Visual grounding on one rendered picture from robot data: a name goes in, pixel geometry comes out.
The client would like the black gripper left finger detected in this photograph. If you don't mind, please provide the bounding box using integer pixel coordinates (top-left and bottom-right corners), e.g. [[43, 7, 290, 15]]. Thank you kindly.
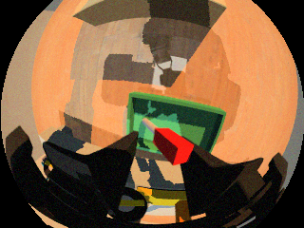
[[42, 130, 140, 216]]

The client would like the green tray floor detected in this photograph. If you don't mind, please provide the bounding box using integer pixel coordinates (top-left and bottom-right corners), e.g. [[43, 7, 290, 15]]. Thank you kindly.
[[133, 98, 218, 149]]

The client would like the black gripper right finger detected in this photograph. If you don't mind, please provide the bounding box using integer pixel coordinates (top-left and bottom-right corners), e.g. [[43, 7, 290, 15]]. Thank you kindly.
[[180, 136, 263, 217]]

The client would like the red-headed pin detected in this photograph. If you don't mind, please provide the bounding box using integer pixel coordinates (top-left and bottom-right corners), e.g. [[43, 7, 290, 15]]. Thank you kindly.
[[143, 118, 194, 166]]

